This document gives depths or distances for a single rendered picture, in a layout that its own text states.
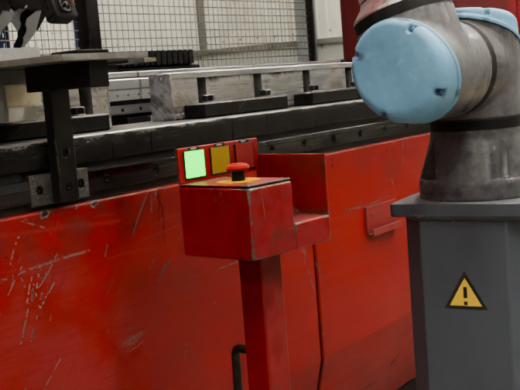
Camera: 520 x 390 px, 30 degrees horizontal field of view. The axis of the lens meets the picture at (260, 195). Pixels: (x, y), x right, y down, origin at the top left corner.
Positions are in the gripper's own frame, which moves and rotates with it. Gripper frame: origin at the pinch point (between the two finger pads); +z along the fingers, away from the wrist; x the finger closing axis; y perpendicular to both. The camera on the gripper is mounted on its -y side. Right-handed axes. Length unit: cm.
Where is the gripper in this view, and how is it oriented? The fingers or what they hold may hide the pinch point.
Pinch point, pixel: (3, 51)
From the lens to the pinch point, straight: 162.8
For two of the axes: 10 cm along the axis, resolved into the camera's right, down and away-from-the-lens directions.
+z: -4.6, 7.6, 4.7
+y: -6.7, -6.4, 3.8
